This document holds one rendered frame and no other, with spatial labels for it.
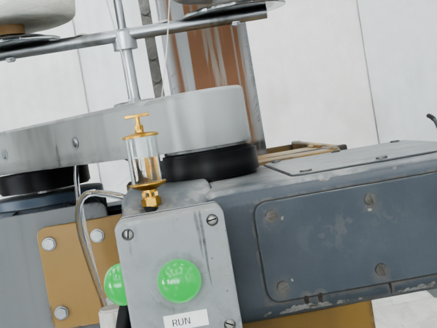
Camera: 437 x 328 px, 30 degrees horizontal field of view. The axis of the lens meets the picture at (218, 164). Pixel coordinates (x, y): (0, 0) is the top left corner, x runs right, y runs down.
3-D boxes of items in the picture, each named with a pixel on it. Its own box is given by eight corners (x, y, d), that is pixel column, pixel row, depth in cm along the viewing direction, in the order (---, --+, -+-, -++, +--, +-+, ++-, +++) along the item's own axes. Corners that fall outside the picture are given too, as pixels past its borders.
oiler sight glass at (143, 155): (131, 185, 62) (123, 140, 62) (132, 183, 65) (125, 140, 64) (163, 180, 62) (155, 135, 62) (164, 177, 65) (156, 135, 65)
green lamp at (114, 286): (106, 313, 56) (98, 270, 56) (109, 303, 59) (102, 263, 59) (142, 306, 56) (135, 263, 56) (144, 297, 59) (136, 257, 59)
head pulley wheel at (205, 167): (164, 189, 71) (158, 160, 71) (164, 181, 80) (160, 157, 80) (264, 171, 72) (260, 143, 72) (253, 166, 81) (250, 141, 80)
